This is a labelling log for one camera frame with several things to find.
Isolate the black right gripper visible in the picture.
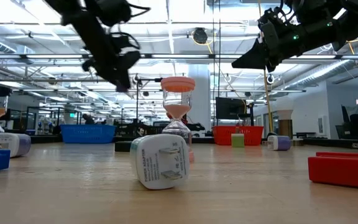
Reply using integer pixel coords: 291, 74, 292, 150
231, 12, 295, 73

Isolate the black cable with coil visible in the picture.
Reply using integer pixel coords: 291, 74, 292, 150
218, 0, 222, 127

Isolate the white building column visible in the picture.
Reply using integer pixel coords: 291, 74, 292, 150
186, 63, 213, 138

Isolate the red framed LCD display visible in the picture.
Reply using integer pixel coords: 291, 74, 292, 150
308, 151, 358, 190

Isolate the black hanging cable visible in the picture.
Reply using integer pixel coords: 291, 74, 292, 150
212, 0, 216, 127

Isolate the yellow cable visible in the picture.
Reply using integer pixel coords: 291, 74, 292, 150
257, 0, 275, 133

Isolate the red plastic basket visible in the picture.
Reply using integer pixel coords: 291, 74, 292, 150
212, 125, 264, 146

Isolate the blue plastic basket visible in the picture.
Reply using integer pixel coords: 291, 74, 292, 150
60, 124, 117, 144

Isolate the pink hourglass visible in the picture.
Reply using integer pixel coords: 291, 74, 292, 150
160, 77, 196, 163

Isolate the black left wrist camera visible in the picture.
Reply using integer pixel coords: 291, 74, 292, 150
99, 0, 134, 27

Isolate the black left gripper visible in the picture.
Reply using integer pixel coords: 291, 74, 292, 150
73, 14, 141, 92

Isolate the black monitor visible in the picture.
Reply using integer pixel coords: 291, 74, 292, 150
215, 96, 246, 121

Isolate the long ceiling light strip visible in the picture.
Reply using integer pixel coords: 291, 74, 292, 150
23, 89, 307, 93
0, 53, 358, 60

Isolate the black left camera cable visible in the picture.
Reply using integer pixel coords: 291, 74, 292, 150
110, 2, 152, 50

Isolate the green white power adapter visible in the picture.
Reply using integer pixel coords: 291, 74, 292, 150
231, 133, 245, 148
129, 133, 191, 190

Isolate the white bulb brass lamp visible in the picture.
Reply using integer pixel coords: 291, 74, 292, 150
274, 96, 295, 140

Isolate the black pole stand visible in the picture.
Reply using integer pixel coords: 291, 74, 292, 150
132, 74, 163, 125

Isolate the purple white power adapter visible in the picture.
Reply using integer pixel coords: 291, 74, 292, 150
266, 134, 291, 152
0, 133, 32, 158

